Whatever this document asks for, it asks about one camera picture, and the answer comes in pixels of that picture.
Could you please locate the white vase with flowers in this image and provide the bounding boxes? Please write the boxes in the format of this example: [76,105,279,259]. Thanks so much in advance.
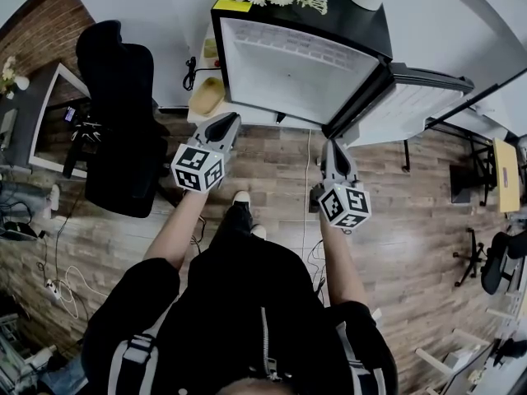
[0,54,30,99]

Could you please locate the black floor box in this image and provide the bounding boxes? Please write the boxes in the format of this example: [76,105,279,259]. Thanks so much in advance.
[449,164,473,205]

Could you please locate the black framed white desk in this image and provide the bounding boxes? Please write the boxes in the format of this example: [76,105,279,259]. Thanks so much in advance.
[401,67,527,207]

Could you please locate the white framed fireplace cabinet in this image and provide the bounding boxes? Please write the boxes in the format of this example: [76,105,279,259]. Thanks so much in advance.
[27,62,92,179]

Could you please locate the small black device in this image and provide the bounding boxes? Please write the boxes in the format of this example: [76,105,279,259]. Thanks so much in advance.
[308,183,327,214]

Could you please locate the black office chair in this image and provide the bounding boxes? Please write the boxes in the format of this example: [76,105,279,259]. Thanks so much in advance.
[75,19,170,219]

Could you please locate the white power strip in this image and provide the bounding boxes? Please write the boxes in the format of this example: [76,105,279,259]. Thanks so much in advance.
[44,278,62,302]

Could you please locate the clear box with green contents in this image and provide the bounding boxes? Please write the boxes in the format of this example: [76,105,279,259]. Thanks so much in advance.
[201,35,223,70]

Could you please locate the person's left forearm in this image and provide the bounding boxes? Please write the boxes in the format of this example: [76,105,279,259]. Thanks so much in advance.
[142,187,209,272]

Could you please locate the light wooden stool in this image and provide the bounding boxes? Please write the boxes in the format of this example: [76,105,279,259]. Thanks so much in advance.
[414,326,497,395]

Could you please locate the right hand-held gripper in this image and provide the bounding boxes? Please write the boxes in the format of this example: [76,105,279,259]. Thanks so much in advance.
[315,138,373,231]

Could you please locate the black mesh swivel chair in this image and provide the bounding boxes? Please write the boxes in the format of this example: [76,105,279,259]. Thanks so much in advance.
[452,227,527,296]

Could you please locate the person's black jacket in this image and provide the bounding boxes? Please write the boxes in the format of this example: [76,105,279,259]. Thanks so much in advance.
[80,236,400,395]

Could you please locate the black mini fridge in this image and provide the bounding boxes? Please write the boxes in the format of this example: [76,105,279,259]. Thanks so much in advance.
[210,0,476,140]

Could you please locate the person's right forearm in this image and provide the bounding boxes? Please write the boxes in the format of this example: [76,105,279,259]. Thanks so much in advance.
[319,216,370,309]

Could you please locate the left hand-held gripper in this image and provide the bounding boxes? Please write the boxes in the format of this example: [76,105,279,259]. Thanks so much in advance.
[170,112,243,195]

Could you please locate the black power cable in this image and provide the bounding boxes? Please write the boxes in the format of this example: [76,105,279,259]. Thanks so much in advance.
[182,55,223,92]

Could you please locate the looped white cable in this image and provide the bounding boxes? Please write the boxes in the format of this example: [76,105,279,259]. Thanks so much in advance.
[56,264,109,320]

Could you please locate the yellow board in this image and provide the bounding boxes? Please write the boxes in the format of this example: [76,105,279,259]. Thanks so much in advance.
[492,137,521,215]

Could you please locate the person's black trousers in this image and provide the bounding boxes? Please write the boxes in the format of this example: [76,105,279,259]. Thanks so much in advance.
[208,201,255,255]

